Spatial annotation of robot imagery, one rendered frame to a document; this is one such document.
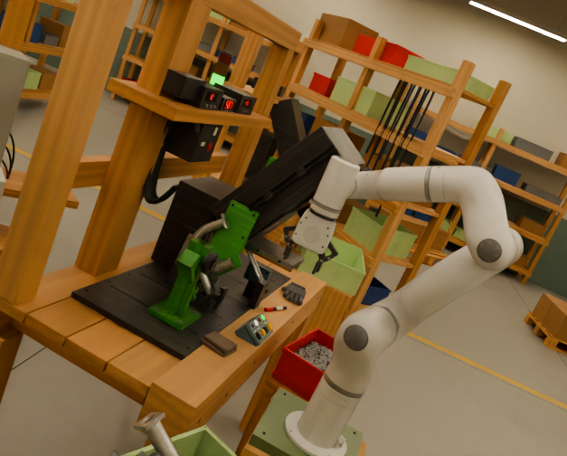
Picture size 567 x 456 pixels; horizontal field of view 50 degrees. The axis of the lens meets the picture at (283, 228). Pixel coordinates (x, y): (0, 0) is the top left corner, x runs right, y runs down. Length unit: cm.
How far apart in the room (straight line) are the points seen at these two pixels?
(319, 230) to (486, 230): 46
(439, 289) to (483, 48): 977
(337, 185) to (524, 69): 973
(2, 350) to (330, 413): 96
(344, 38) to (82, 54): 447
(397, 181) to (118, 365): 89
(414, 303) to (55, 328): 98
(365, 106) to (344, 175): 371
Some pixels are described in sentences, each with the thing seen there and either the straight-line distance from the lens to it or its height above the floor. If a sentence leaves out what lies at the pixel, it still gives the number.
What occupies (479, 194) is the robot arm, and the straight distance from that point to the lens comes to 149.
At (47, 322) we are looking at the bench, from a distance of 184.
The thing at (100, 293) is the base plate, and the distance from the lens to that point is 203.
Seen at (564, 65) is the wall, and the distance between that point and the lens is 1138.
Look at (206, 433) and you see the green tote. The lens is 148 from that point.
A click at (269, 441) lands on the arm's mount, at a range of 169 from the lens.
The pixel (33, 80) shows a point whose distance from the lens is 838.
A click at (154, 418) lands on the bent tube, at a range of 107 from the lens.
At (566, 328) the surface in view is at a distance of 785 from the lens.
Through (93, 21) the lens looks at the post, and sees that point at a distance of 167.
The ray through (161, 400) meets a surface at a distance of 169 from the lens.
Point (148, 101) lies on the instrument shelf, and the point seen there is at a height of 152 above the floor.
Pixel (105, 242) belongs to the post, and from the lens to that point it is 212.
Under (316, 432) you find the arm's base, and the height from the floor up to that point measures 93.
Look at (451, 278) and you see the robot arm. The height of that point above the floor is 148.
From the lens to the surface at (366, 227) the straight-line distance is 488.
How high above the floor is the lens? 178
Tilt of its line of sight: 14 degrees down
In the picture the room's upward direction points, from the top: 23 degrees clockwise
